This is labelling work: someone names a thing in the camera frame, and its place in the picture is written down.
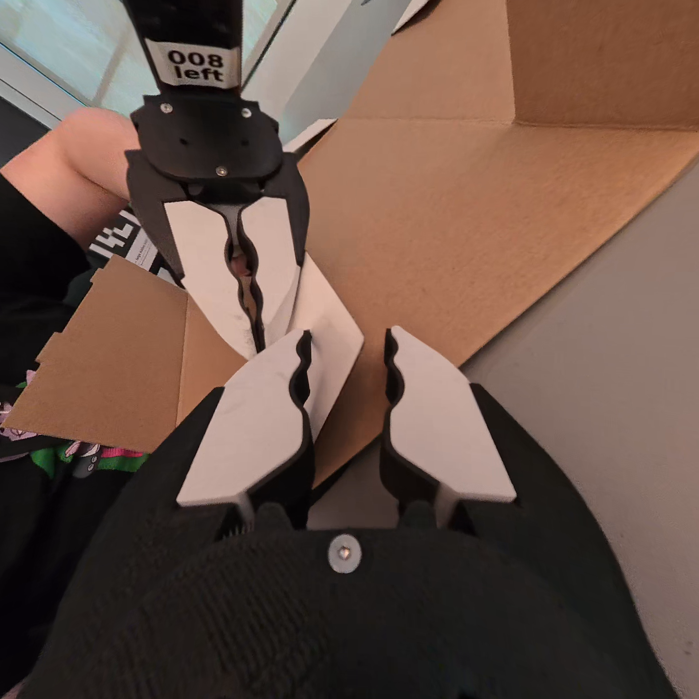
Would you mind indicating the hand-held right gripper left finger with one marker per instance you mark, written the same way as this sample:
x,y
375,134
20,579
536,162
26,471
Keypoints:
x,y
251,437

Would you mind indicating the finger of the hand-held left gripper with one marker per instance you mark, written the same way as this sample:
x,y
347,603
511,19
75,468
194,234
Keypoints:
x,y
196,245
273,235

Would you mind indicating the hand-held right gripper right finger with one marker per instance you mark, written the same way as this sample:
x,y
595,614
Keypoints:
x,y
448,431

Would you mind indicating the large cardboard box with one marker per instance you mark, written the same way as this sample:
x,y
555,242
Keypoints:
x,y
464,218

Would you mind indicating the person's left forearm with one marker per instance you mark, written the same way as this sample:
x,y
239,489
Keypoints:
x,y
71,164

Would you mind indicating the black framed marker sign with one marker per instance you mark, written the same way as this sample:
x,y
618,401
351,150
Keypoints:
x,y
117,240

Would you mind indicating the black printed garment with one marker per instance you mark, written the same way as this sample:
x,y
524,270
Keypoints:
x,y
33,273

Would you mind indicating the window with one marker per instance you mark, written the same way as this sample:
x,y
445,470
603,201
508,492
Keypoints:
x,y
65,49

